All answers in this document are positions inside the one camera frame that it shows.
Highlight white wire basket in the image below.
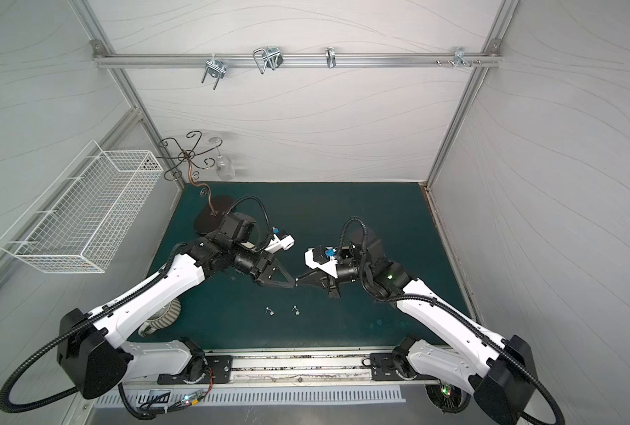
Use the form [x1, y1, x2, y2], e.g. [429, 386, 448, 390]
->
[0, 141, 164, 274]

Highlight black metal jewelry stand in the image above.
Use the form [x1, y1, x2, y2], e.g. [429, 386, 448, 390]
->
[157, 130, 234, 236]

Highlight aluminium front rail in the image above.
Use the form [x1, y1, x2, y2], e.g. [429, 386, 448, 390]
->
[79, 346, 518, 391]

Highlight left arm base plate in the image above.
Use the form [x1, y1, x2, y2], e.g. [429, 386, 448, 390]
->
[157, 355, 233, 385]

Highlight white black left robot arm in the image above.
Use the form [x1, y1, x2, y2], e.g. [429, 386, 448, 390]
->
[0, 212, 295, 414]

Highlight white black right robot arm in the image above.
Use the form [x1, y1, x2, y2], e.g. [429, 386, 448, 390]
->
[298, 229, 566, 424]

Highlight green table mat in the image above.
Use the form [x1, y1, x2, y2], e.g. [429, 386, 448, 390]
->
[152, 182, 468, 350]

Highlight green striped mug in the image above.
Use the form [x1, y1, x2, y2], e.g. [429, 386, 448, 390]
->
[137, 299, 182, 337]

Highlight clear glass cup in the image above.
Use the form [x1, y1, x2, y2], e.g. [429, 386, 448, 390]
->
[209, 136, 236, 181]

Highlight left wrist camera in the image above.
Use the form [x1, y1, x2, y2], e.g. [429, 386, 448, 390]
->
[265, 228, 295, 253]

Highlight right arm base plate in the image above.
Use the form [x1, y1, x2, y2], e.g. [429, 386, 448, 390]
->
[362, 352, 440, 383]

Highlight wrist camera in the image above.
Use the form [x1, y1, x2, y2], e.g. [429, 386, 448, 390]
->
[304, 245, 338, 278]
[265, 228, 295, 253]

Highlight white vented cable duct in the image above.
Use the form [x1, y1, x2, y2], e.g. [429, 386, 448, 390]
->
[93, 385, 406, 408]

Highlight aluminium crossbar rail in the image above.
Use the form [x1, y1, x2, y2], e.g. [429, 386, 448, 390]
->
[93, 51, 504, 70]

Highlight metal clamp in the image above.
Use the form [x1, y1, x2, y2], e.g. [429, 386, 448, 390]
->
[252, 46, 284, 74]
[201, 57, 227, 90]
[435, 47, 482, 68]
[325, 47, 336, 69]

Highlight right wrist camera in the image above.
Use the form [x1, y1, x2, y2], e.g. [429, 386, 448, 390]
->
[304, 245, 338, 278]

